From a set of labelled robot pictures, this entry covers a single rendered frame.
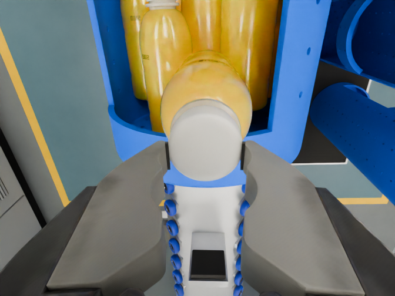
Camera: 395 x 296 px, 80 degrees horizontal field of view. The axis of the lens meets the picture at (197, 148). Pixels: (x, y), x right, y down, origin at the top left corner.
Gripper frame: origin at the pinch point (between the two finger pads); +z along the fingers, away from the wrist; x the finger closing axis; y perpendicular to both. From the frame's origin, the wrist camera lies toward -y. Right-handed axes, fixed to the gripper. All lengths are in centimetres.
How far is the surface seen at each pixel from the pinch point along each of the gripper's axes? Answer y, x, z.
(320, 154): 70, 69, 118
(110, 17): -6.1, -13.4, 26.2
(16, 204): 109, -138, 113
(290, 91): 0.8, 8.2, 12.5
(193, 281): 52, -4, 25
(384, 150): 34, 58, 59
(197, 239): 52, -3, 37
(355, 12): -6, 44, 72
